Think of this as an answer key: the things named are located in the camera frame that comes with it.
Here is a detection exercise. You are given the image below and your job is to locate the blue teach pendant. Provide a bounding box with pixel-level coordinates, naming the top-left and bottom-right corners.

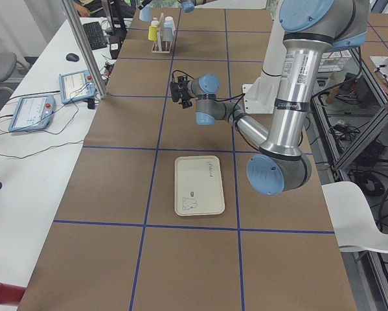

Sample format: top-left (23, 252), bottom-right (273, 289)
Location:
top-left (8, 95), bottom-right (55, 132)
top-left (58, 70), bottom-right (96, 104)

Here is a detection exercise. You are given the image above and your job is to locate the red cylinder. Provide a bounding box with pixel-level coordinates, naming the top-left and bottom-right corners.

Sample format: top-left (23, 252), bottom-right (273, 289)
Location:
top-left (0, 282), bottom-right (26, 306)

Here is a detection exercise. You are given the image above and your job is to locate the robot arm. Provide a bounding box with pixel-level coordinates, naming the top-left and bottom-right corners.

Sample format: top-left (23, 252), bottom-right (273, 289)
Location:
top-left (179, 0), bottom-right (215, 13)
top-left (170, 1), bottom-right (371, 195)

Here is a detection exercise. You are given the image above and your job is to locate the white chair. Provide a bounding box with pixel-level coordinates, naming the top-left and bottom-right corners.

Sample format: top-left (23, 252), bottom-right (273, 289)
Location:
top-left (322, 181), bottom-right (388, 253)

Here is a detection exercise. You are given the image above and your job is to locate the cream plastic tray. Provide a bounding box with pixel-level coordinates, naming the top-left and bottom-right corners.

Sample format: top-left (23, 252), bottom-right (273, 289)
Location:
top-left (174, 155), bottom-right (225, 216)

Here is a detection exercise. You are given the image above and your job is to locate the black keyboard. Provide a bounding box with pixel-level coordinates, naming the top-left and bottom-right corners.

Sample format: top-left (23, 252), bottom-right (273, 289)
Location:
top-left (82, 21), bottom-right (108, 50)

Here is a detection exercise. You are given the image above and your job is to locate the black computer mouse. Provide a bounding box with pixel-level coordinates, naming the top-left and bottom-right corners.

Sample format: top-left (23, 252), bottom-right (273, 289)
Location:
top-left (65, 53), bottom-right (80, 62)

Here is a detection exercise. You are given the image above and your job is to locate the light blue plastic cup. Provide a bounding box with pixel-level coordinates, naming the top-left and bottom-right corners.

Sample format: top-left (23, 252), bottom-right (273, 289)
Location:
top-left (163, 27), bottom-right (174, 42)

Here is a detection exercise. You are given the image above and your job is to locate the yellow plastic cup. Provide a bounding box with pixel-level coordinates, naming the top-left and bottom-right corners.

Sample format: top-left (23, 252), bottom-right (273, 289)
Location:
top-left (148, 25), bottom-right (157, 41)

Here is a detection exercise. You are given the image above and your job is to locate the pink plastic cup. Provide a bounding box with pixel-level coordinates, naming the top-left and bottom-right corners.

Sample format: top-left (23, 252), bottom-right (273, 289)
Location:
top-left (164, 16), bottom-right (175, 30)

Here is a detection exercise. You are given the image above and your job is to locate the aluminium frame post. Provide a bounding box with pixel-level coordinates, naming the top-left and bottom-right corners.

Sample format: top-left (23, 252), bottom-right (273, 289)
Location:
top-left (61, 0), bottom-right (108, 99)

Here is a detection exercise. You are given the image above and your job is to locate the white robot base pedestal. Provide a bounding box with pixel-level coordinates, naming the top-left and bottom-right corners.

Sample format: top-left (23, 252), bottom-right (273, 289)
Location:
top-left (242, 1), bottom-right (286, 114)

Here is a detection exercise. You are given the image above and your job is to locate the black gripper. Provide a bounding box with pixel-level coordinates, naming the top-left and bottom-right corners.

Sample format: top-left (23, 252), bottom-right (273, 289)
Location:
top-left (170, 76), bottom-right (192, 109)

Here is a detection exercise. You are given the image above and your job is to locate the white wire cup rack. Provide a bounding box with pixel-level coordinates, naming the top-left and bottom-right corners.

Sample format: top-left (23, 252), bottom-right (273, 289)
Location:
top-left (152, 12), bottom-right (176, 54)

